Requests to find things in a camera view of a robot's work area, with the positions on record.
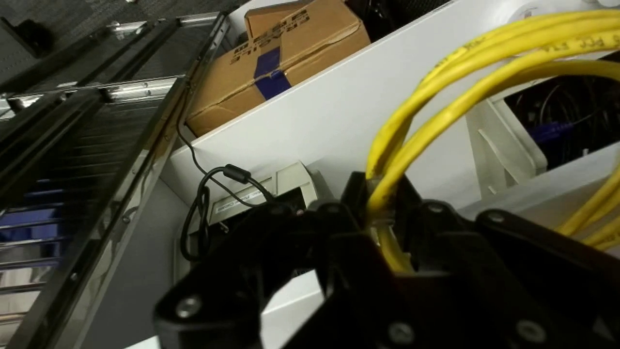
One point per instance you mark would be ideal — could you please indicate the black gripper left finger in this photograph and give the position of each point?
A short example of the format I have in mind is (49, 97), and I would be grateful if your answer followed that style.
(272, 277)

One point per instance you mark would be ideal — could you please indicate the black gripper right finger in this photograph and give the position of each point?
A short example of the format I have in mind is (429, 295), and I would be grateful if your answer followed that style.
(505, 283)

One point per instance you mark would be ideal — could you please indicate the cardboard box with blue tape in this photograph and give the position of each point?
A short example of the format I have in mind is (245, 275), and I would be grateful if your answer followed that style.
(278, 58)

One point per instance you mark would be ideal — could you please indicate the grey storage bin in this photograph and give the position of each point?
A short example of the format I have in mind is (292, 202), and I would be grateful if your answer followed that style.
(501, 147)
(292, 184)

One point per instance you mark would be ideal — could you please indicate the white metal shelf unit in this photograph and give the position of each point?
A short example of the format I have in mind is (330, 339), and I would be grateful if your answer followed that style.
(336, 109)

